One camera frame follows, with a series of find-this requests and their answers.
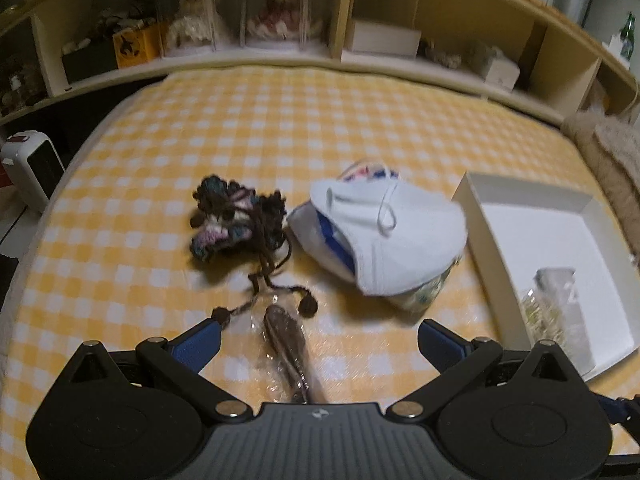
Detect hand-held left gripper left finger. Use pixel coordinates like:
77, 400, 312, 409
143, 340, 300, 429
55, 319, 253, 422

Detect knotted rope item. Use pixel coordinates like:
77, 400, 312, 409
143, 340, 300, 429
422, 40, 465, 69

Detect white space heater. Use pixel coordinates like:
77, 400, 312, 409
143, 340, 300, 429
0, 130, 67, 214

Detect blue and white tissue pack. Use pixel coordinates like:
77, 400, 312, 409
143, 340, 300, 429
295, 159, 402, 281

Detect green glass bottle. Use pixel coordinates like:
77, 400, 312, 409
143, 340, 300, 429
619, 12, 637, 62

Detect white tissue box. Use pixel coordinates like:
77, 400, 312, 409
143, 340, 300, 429
484, 55, 521, 92

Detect shallow white cardboard box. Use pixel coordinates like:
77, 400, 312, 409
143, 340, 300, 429
452, 170, 635, 382

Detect floral item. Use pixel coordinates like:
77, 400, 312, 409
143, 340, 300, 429
387, 255, 463, 312

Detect wooden headboard shelf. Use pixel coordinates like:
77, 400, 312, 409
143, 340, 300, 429
0, 0, 637, 128

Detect cream doll in clear case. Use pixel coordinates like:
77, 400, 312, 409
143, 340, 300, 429
162, 0, 233, 57

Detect bead bracelets in plastic bag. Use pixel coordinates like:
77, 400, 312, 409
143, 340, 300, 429
520, 267, 592, 367

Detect dark crocheted drawstring pouch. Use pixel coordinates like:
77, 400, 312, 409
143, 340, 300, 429
187, 175, 321, 325

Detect white face mask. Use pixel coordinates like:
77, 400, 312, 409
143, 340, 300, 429
287, 177, 468, 297

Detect yellow checked bed sheet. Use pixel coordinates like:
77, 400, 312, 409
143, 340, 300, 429
0, 67, 640, 480

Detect small figures on shelf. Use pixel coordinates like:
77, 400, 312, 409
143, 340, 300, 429
0, 50, 43, 116

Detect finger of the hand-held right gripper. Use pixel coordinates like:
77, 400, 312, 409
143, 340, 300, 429
600, 394, 633, 424

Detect black storage box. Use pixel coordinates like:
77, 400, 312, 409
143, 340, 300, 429
61, 40, 119, 84

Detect dark hair clip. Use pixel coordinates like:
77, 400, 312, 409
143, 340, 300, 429
249, 302, 332, 405

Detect beige fluffy blanket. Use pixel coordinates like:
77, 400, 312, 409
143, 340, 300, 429
561, 110, 640, 266

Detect white rectangular box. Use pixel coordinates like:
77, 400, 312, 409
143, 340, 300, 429
346, 19, 422, 59

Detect pink doll in clear case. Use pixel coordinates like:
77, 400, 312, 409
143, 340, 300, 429
244, 0, 322, 50

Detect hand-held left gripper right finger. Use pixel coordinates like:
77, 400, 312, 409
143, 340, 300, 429
385, 319, 586, 422

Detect orange box with black print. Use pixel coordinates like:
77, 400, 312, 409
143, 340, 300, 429
112, 22, 167, 69

